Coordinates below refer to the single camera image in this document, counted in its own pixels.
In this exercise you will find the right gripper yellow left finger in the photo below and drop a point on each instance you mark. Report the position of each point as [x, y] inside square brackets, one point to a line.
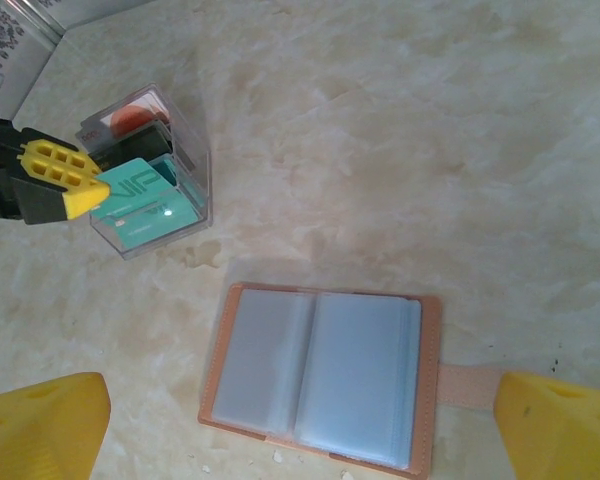
[40, 435]

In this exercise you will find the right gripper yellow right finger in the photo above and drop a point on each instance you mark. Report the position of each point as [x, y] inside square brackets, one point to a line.
[565, 435]

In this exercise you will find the black card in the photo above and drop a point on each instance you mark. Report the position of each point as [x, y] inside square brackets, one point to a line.
[140, 145]

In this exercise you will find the aluminium frame post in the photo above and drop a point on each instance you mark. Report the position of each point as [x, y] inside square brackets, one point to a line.
[50, 20]

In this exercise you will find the white card with red circle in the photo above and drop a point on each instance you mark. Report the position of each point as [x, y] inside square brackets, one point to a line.
[155, 107]
[130, 122]

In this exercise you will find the clear packet of colourful items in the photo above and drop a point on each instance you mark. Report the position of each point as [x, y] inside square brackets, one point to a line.
[205, 200]

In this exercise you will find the teal VIP card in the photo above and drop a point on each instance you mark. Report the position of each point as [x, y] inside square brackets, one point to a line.
[140, 182]

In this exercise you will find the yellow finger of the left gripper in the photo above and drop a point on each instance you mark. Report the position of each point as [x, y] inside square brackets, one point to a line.
[55, 150]
[85, 192]

